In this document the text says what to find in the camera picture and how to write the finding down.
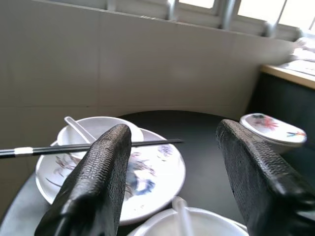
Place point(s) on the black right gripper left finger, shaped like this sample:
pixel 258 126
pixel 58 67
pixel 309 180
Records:
pixel 98 184

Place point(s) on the white ceramic bowl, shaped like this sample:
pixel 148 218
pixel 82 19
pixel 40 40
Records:
pixel 98 123
pixel 209 221

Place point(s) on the floral white plate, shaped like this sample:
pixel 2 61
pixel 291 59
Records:
pixel 157 172

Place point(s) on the white barred window frame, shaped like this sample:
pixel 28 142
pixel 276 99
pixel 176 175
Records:
pixel 197 19

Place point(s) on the round black table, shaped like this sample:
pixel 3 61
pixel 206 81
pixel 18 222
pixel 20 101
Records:
pixel 201 159

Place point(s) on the black chopstick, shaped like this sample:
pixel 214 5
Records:
pixel 61 148
pixel 7 154

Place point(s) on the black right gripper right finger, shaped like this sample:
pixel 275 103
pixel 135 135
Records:
pixel 265 186

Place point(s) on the white pink packet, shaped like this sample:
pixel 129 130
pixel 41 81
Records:
pixel 305 49

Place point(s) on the white ceramic soup spoon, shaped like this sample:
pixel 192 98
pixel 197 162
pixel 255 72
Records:
pixel 78 129
pixel 183 216

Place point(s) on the small floral white bowl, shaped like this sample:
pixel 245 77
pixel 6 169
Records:
pixel 275 127

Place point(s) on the dark wood-topped side table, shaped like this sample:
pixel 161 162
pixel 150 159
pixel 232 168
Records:
pixel 283 98

